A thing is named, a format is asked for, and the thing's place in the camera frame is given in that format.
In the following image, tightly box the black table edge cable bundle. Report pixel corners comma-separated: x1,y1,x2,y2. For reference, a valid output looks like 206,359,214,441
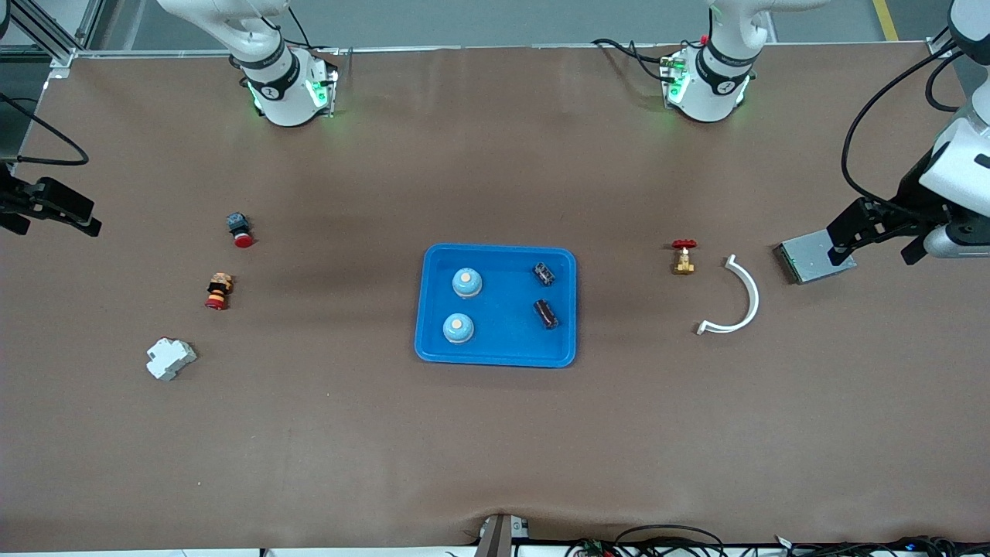
565,525,990,557

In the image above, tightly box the red yellow push button switch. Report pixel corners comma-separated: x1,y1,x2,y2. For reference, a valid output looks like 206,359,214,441
204,272,234,311

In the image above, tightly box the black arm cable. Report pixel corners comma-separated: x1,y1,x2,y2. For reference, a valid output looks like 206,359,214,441
840,27,964,210
0,93,90,168

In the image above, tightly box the white circuit breaker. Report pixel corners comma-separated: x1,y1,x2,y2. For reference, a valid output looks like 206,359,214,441
145,337,198,382

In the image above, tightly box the metal table edge bracket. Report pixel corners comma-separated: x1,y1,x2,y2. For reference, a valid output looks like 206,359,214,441
473,513,533,557

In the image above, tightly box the grey metal power supply box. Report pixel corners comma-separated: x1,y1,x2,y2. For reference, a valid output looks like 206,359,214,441
774,227,859,285

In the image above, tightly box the blue plastic tray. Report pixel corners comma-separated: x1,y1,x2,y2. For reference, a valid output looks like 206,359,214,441
414,244,579,369

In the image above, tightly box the aluminium table edge rail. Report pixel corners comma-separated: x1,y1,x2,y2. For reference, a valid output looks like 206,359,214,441
73,43,952,59

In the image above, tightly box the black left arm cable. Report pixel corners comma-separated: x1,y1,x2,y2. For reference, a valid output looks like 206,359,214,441
840,27,964,210

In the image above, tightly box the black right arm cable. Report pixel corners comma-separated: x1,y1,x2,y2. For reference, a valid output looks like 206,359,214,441
0,93,90,168

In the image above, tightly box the white curved plastic strip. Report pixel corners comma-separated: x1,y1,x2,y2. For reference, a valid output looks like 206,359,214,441
696,255,760,336

